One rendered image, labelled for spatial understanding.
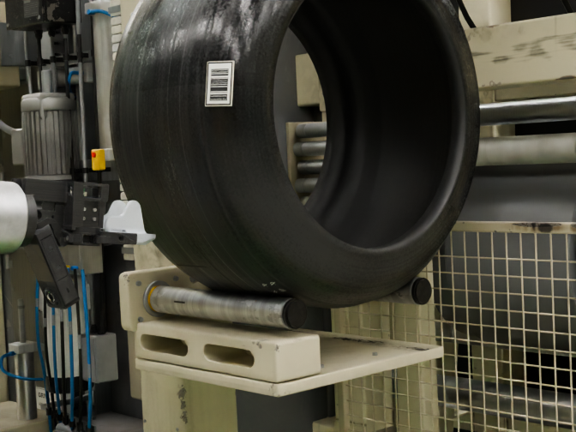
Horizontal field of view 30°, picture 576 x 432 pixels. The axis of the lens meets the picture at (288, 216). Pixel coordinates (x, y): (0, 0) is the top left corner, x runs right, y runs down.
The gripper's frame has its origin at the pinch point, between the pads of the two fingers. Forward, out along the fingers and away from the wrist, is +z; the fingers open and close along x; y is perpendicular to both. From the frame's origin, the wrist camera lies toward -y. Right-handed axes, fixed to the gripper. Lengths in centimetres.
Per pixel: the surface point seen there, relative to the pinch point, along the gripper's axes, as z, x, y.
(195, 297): 19.1, 13.2, -8.4
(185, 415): 30, 28, -30
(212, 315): 19.3, 9.0, -10.9
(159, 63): 1.6, 1.1, 25.0
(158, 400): 29, 35, -28
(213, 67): 2.6, -9.6, 23.5
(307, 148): 63, 36, 20
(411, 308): 85, 25, -11
